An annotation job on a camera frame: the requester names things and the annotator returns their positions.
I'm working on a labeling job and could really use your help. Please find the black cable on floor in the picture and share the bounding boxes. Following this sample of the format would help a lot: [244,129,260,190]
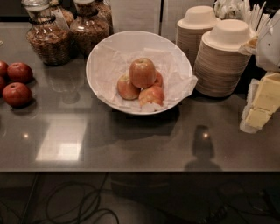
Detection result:
[17,171,121,224]

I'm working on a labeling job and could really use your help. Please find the red apple back left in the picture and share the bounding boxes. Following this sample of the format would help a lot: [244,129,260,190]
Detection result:
[7,62,33,83]

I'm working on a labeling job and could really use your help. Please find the white plastic cutlery bundle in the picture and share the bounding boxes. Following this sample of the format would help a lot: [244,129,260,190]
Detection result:
[213,0,270,33]

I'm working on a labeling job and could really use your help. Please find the back left glass jar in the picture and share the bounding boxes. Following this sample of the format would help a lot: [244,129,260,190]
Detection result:
[50,0,74,26]

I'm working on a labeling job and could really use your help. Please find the back right glass jar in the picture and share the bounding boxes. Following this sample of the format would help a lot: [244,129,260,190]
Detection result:
[95,0,114,35]

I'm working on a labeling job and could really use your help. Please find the glass granola jar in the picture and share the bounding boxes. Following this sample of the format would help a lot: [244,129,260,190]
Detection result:
[21,0,71,66]
[70,0,109,56]

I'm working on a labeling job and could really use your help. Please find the left glass granola jar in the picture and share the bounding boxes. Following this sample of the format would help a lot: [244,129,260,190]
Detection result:
[21,0,71,66]

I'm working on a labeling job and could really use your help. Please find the right glass granola jar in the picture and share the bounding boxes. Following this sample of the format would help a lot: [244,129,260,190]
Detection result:
[70,0,109,56]

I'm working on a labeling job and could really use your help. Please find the white paper liner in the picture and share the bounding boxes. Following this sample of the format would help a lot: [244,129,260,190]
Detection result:
[86,45,198,115]

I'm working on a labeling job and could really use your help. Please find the rear stack of paper bowls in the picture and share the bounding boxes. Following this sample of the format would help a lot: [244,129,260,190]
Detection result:
[176,5,220,67]

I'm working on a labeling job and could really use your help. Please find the red apple at edge upper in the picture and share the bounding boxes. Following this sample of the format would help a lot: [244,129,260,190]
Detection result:
[0,60,8,78]

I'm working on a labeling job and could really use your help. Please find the red apple front left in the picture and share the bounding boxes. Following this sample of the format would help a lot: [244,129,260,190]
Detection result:
[3,82,32,108]

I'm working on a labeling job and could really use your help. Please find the front stack of paper bowls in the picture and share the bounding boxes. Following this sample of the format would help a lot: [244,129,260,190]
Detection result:
[193,19,251,97]

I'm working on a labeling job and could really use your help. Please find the white bowl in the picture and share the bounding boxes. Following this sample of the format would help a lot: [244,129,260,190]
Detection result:
[85,30,194,116]

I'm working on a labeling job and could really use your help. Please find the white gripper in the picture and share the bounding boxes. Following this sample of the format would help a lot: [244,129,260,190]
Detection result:
[238,10,280,133]

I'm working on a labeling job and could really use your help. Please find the stack of paper bowls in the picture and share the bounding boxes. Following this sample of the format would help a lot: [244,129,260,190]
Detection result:
[176,5,220,67]
[193,19,251,97]

